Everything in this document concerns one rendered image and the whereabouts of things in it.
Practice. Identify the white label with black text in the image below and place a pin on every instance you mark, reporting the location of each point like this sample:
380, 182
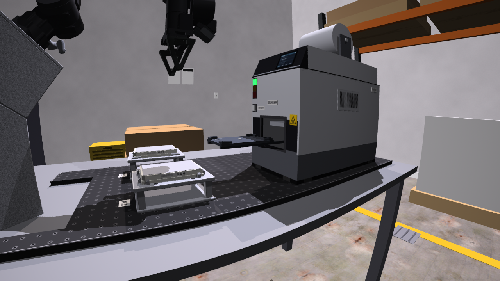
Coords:
124, 203

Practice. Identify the white foil roll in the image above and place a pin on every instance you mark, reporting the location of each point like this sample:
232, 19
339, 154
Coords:
326, 38

